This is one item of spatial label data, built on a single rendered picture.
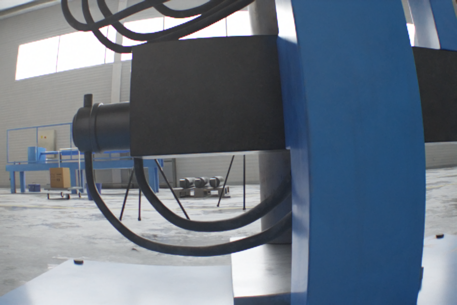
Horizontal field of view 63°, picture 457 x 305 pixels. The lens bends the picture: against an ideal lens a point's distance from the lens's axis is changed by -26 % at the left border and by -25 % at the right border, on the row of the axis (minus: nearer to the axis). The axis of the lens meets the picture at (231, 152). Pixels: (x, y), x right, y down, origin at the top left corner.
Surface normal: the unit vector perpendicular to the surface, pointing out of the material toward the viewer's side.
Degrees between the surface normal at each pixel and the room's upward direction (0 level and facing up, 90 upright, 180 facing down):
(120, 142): 139
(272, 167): 90
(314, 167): 90
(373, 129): 90
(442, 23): 90
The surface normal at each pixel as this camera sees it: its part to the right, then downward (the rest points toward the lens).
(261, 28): -0.68, 0.00
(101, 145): 0.04, 0.73
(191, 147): 0.01, -0.04
